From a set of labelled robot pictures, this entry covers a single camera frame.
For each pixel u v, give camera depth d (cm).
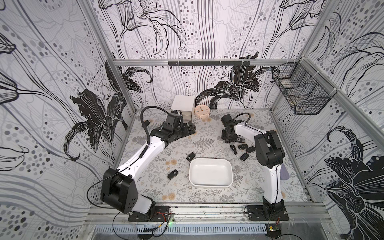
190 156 93
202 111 115
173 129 62
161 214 73
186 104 110
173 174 86
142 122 59
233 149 95
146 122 111
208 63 91
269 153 55
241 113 93
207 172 88
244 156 91
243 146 96
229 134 85
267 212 64
